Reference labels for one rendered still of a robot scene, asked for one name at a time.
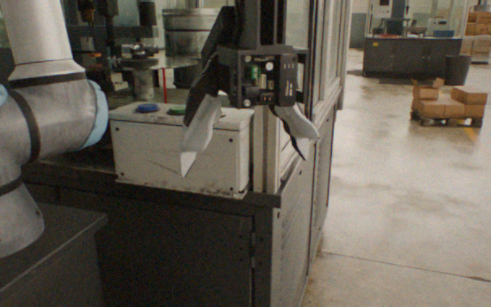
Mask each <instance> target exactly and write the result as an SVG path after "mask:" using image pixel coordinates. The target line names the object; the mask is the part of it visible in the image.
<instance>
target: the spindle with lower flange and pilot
mask: <svg viewBox="0 0 491 307"><path fill-rule="evenodd" d="M130 72H131V89H132V97H135V98H148V97H154V93H153V72H152V71H151V70H146V71H136V70H134V71H130Z"/></svg>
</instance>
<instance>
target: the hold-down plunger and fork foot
mask: <svg viewBox="0 0 491 307"><path fill-rule="evenodd" d="M105 20H106V35H107V39H106V47H110V57H111V58H113V55H114V54H115V58H116V59H120V58H123V55H122V46H121V38H114V21H113V18H105Z"/></svg>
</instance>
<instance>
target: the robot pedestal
mask: <svg viewBox="0 0 491 307"><path fill-rule="evenodd" d="M35 202H36V204H37V207H38V209H39V210H40V211H41V214H42V218H43V222H45V230H43V232H42V233H41V235H40V236H39V237H38V238H37V239H36V241H35V242H33V243H32V244H30V245H29V246H28V247H25V248H24V249H21V250H20V251H18V252H16V253H13V254H11V255H7V256H5V257H1V259H0V307H105V304H104V298H103V291H102V285H101V274H100V268H99V262H98V256H97V251H96V245H95V238H94V232H96V231H97V230H100V229H101V228H102V227H104V226H105V225H106V224H107V223H108V218H107V214H105V213H100V212H94V211H89V210H80V209H75V208H70V207H65V206H59V205H55V204H50V203H45V202H39V201H35Z"/></svg>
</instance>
